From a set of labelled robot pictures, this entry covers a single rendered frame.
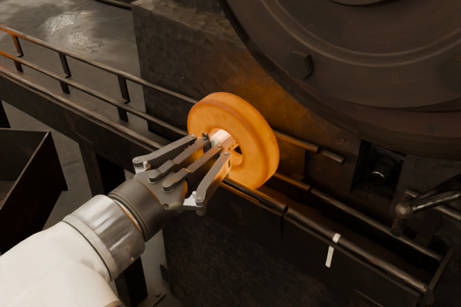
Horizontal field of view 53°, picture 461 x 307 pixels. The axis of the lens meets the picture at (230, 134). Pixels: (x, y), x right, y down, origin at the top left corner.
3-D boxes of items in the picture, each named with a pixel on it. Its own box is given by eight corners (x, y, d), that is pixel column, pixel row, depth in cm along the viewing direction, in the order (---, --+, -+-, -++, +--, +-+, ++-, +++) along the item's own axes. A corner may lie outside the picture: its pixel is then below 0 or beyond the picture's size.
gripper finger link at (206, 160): (158, 183, 58) (166, 188, 57) (219, 138, 64) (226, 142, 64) (162, 204, 61) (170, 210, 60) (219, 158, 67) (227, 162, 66)
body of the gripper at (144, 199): (107, 223, 61) (158, 182, 66) (151, 258, 57) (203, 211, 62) (94, 183, 56) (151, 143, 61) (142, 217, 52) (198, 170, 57)
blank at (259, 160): (193, 77, 70) (178, 88, 68) (279, 109, 61) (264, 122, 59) (206, 157, 79) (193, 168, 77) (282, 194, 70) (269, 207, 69)
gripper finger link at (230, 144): (210, 151, 64) (227, 160, 63) (233, 132, 67) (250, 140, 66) (210, 159, 65) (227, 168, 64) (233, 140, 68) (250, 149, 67)
